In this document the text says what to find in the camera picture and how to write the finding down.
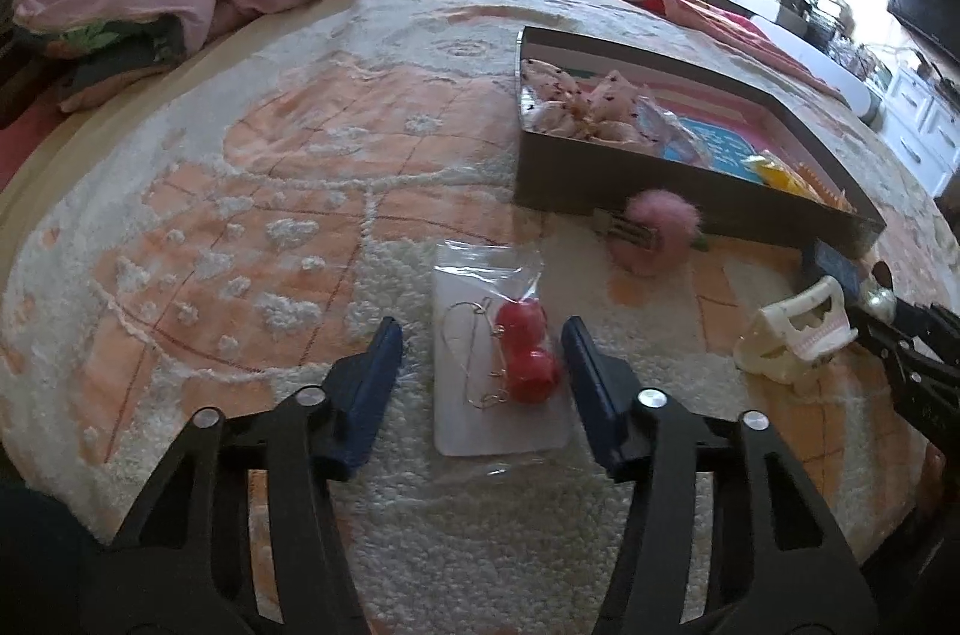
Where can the red pink patterned blanket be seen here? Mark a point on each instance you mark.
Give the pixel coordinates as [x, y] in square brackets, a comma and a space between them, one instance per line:
[736, 32]

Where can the bagged red ball earrings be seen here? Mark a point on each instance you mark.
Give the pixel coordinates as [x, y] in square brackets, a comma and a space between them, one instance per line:
[499, 383]

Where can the pink pompom hair clip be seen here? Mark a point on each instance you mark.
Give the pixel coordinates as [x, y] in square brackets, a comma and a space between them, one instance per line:
[656, 232]

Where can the pink speckled bow scrunchie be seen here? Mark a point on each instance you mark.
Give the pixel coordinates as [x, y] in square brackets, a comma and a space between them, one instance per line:
[554, 104]

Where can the white drawer cabinet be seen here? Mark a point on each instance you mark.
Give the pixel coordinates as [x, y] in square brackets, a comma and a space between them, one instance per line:
[921, 129]

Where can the white bed footboard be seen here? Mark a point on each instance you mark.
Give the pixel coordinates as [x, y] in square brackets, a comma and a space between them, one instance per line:
[854, 92]

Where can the dark shallow box tray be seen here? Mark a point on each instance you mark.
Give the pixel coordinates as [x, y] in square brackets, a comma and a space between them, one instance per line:
[575, 178]

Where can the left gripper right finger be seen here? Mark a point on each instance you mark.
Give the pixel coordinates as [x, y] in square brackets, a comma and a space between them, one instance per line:
[726, 533]

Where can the yellow item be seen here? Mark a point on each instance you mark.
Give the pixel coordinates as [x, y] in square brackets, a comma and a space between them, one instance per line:
[777, 174]

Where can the cream hair claw clip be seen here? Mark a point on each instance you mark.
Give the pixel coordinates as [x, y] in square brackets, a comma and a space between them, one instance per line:
[788, 340]

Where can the cream peach bed blanket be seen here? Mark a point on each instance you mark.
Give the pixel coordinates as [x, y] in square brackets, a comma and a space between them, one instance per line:
[224, 234]

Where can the pink children's book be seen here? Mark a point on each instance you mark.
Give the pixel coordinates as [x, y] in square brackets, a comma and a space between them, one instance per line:
[694, 142]

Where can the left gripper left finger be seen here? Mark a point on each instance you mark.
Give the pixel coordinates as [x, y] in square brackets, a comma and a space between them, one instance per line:
[235, 530]

